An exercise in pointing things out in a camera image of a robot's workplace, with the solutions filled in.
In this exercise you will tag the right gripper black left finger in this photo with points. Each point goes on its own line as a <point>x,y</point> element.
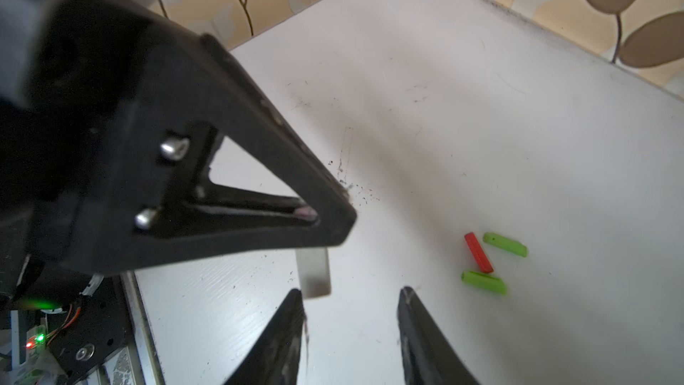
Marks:
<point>275,357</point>

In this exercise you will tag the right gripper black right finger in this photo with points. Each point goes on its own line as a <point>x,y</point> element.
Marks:
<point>427,356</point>

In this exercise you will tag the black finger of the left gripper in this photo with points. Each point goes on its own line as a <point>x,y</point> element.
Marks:
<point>224,230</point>
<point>213,98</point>

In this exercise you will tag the upper green pen cap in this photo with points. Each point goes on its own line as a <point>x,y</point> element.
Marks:
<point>506,244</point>

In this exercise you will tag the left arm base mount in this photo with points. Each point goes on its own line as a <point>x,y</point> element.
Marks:
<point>68,345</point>

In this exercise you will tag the clear pen pink tip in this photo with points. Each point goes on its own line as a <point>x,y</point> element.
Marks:
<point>306,213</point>

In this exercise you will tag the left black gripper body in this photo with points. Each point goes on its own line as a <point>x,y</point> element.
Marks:
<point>88,98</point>

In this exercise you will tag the green pen cap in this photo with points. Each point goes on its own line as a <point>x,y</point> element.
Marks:
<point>506,244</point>
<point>484,282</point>

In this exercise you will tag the red pen cap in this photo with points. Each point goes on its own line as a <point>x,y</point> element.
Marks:
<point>478,254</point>

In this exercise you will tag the lower green pen cap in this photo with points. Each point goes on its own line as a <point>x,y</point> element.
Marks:
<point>484,282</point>

